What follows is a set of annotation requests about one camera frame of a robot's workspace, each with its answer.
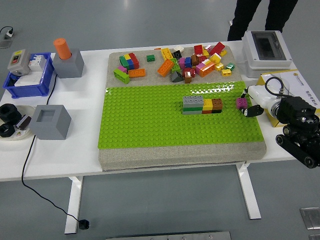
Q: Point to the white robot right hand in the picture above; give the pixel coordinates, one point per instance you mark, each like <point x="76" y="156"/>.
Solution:
<point x="260" y="96"/>

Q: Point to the lime long toy brick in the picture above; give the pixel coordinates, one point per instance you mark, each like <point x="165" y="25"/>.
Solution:
<point x="121" y="76"/>

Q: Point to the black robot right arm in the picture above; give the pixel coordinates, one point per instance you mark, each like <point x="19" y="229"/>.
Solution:
<point x="295" y="107"/>

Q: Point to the yellow small toy brick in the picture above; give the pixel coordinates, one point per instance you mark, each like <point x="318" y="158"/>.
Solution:
<point x="226" y="72"/>

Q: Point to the green small toy brick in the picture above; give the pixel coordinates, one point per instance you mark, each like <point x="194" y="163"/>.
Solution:
<point x="230" y="66"/>

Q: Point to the brown square toy brick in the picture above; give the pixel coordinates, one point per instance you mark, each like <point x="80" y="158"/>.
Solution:
<point x="194" y="60"/>
<point x="188" y="80"/>
<point x="216" y="103"/>

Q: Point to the black square toy brick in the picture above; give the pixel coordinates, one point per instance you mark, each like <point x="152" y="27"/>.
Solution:
<point x="217" y="111"/>
<point x="177" y="54"/>

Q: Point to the glossy yellow toy brick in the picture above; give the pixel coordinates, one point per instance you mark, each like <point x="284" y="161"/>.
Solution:
<point x="219" y="66"/>

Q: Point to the yellow square toy brick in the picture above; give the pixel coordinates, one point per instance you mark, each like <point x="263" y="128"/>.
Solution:
<point x="207" y="103"/>
<point x="128" y="57"/>
<point x="215" y="58"/>
<point x="205" y="53"/>

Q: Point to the red square toy brick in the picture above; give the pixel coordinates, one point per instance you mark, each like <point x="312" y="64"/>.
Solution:
<point x="207" y="111"/>
<point x="198" y="49"/>

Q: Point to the yellow orange toy brick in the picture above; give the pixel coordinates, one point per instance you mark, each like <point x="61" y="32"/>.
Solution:
<point x="223" y="53"/>

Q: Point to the glossy orange long brick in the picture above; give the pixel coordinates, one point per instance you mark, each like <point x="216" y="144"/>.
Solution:
<point x="207" y="69"/>

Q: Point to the red long toy brick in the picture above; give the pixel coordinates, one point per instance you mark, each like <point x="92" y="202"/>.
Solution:
<point x="217" y="48"/>
<point x="135" y="59"/>

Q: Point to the grey long toy brick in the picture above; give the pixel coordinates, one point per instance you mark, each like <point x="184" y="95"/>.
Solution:
<point x="192" y="112"/>
<point x="193" y="100"/>

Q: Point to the red white toy brick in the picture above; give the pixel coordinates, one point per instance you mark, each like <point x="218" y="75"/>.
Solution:
<point x="202" y="58"/>

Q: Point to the green long toy brick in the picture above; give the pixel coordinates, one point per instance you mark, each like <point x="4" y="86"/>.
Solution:
<point x="192" y="109"/>
<point x="123" y="62"/>

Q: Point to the small pink toy brick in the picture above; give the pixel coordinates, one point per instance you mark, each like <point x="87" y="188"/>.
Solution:
<point x="208" y="47"/>

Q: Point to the red rounded toy brick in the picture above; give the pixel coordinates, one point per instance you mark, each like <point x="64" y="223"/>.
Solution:
<point x="187" y="72"/>

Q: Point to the blue square toy brick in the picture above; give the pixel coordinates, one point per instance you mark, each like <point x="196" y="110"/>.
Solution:
<point x="188" y="62"/>
<point x="131" y="63"/>

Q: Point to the dark grey sloped brick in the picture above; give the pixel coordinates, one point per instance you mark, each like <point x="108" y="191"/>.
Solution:
<point x="176" y="77"/>

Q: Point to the orange long toy brick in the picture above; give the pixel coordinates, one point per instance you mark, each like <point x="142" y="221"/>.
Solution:
<point x="165" y="67"/>
<point x="137" y="72"/>

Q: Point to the yellow long toy brick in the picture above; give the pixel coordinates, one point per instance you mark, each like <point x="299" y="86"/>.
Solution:
<point x="166" y="53"/>

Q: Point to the green studded baseplate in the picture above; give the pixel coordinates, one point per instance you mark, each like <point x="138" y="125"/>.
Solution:
<point x="150" y="120"/>

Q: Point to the small dark green brick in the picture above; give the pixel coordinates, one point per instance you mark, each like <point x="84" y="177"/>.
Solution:
<point x="150" y="58"/>

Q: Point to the white electrical distribution box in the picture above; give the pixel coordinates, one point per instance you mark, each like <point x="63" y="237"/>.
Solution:
<point x="267" y="65"/>

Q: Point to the yellow white cardboard box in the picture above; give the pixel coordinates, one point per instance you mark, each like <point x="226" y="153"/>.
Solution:
<point x="297" y="80"/>

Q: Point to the person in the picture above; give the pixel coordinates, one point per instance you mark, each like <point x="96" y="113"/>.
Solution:
<point x="243" y="17"/>

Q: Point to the white table leg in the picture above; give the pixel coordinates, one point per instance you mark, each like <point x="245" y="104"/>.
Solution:
<point x="250" y="195"/>
<point x="73" y="205"/>

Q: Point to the grey metal floor strip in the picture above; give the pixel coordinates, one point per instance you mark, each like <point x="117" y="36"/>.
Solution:
<point x="170" y="236"/>

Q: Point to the grey cube holder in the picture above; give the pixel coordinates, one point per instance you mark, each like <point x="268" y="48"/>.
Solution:
<point x="50" y="130"/>
<point x="68" y="67"/>

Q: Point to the orange cylinder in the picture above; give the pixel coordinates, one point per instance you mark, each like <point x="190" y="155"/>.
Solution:
<point x="62" y="48"/>

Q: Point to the black plug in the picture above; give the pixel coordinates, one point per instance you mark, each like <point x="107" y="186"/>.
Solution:
<point x="83" y="224"/>

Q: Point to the white circuit breaker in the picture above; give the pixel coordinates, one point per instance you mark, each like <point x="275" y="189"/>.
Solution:
<point x="37" y="62"/>

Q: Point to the blue plastic bin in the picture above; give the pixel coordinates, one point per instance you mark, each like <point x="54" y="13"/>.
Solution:
<point x="30" y="91"/>

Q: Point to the brown white block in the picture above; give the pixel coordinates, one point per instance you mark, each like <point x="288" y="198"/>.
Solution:
<point x="24" y="122"/>

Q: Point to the white plate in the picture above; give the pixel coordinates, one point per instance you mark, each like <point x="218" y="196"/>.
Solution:
<point x="25" y="135"/>

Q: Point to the large black nut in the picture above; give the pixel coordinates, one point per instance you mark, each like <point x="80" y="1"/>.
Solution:
<point x="6" y="130"/>
<point x="8" y="112"/>

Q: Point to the grey floor plate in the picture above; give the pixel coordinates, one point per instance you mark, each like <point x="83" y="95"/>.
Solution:
<point x="5" y="43"/>

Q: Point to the white switch panel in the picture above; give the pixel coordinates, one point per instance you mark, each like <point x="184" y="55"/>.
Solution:
<point x="27" y="80"/>

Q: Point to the grey switch box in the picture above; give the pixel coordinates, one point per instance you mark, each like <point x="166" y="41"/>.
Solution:
<point x="18" y="61"/>

